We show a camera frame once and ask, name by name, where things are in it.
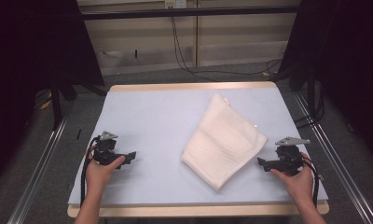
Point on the metal floor rail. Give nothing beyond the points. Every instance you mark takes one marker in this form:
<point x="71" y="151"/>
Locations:
<point x="35" y="177"/>
<point x="340" y="174"/>

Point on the white mesh laundry bag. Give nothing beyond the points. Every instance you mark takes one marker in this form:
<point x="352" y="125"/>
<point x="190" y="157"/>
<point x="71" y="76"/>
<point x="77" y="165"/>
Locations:
<point x="222" y="146"/>

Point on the person's left hand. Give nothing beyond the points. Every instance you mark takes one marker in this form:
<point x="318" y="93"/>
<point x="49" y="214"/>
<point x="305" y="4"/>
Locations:
<point x="97" y="175"/>

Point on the black metal stand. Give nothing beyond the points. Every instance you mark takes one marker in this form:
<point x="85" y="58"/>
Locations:
<point x="55" y="109"/>
<point x="312" y="93"/>

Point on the wooden table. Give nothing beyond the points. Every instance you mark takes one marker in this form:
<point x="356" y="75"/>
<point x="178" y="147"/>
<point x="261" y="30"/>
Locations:
<point x="190" y="86"/>

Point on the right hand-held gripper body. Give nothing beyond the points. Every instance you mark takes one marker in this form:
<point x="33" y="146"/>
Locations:
<point x="288" y="158"/>

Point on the small black stick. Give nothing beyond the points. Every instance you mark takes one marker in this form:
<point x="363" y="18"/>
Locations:
<point x="79" y="133"/>

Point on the white wall outlet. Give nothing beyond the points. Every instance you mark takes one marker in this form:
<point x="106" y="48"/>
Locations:
<point x="175" y="3"/>

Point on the yellow tape piece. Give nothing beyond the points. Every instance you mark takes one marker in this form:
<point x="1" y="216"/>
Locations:
<point x="46" y="104"/>

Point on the person's right hand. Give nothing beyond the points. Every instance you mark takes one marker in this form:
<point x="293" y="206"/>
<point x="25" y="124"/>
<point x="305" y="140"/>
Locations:
<point x="299" y="185"/>

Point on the black curtain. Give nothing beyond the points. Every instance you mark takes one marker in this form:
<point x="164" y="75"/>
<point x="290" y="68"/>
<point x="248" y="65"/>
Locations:
<point x="355" y="62"/>
<point x="26" y="46"/>

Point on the black horizontal bar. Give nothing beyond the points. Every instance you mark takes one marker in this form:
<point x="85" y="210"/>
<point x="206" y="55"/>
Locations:
<point x="190" y="12"/>

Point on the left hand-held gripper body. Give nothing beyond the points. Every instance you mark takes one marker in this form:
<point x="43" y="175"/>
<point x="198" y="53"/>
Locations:
<point x="105" y="155"/>

